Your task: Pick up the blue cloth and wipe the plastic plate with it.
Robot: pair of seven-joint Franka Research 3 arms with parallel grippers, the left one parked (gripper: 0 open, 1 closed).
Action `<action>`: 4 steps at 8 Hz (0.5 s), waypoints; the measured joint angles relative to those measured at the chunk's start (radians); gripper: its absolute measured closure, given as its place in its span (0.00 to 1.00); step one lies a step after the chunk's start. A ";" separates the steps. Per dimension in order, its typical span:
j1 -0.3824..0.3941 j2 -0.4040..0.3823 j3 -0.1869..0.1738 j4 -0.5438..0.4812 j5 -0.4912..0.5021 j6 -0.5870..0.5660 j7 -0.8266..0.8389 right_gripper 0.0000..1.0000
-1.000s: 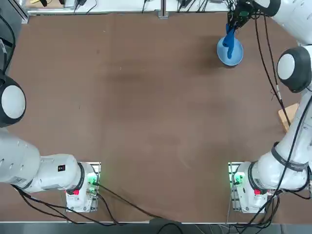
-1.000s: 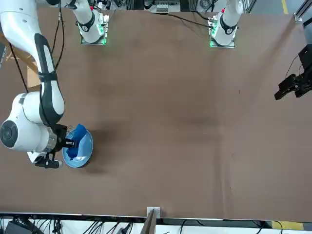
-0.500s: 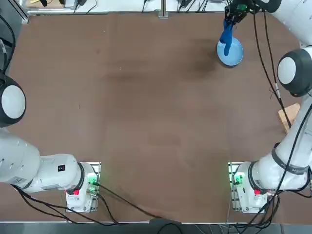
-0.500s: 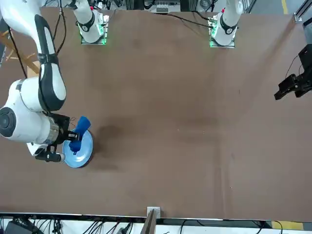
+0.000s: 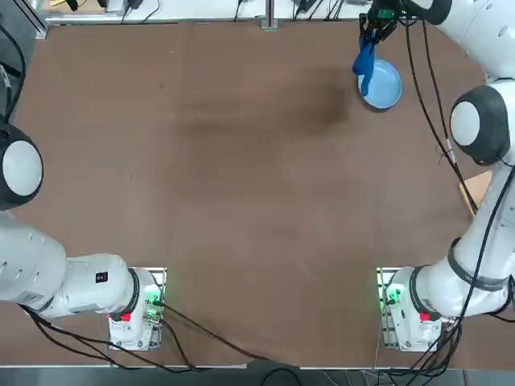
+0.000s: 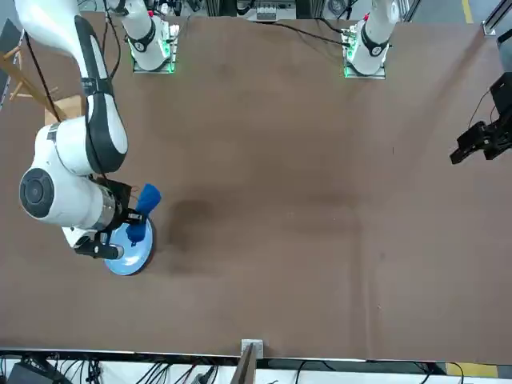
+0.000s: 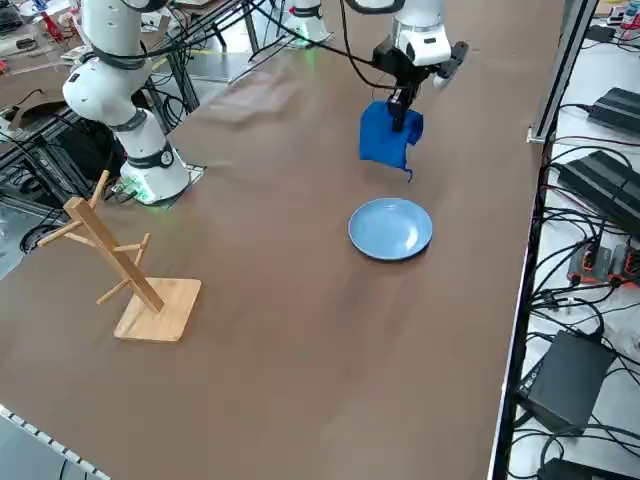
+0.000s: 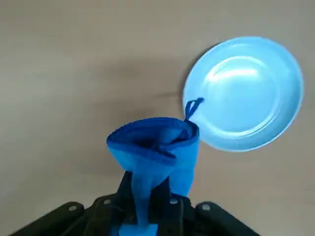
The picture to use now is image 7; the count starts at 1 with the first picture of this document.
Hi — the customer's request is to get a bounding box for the white segmented strip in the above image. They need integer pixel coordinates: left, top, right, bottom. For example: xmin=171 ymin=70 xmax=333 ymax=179
xmin=0 ymin=402 xmax=112 ymax=480

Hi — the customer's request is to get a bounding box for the small black adapter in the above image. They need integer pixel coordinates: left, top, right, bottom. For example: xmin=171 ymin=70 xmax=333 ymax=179
xmin=584 ymin=23 xmax=617 ymax=44

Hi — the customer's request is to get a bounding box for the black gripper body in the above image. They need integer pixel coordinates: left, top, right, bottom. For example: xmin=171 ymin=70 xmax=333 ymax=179
xmin=372 ymin=42 xmax=431 ymax=91

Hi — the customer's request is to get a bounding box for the blue cloth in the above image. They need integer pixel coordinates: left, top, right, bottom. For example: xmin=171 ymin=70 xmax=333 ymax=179
xmin=357 ymin=99 xmax=426 ymax=184

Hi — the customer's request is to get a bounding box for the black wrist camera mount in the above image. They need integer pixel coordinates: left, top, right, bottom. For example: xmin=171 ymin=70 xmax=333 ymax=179
xmin=432 ymin=41 xmax=471 ymax=92

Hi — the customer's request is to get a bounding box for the large black power adapter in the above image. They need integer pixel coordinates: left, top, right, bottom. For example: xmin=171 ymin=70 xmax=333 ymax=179
xmin=556 ymin=149 xmax=640 ymax=236

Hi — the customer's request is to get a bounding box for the light blue plastic plate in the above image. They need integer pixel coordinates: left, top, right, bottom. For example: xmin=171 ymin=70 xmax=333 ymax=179
xmin=348 ymin=197 xmax=435 ymax=262

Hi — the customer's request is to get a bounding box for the orange and black device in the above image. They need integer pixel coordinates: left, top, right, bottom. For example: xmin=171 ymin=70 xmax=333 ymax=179
xmin=567 ymin=241 xmax=615 ymax=287
xmin=608 ymin=243 xmax=640 ymax=290

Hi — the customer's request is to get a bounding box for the aluminium camera post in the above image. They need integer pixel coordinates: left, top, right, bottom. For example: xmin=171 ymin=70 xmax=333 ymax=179
xmin=529 ymin=0 xmax=601 ymax=136

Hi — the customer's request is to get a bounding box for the wooden cup rack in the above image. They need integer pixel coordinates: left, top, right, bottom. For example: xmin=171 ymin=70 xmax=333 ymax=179
xmin=38 ymin=169 xmax=203 ymax=344

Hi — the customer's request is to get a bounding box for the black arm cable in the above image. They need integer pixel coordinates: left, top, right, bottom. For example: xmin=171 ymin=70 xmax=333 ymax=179
xmin=339 ymin=0 xmax=401 ymax=91

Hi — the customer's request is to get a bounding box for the red clamp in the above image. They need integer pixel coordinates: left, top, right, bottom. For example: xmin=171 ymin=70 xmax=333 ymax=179
xmin=42 ymin=12 xmax=64 ymax=41

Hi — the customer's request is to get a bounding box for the black electronics box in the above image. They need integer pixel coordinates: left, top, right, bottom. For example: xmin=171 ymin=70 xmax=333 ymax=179
xmin=514 ymin=328 xmax=617 ymax=435
xmin=537 ymin=457 xmax=604 ymax=480

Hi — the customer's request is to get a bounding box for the grey metal bracket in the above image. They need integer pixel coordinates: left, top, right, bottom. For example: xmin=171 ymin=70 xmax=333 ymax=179
xmin=527 ymin=122 xmax=557 ymax=146

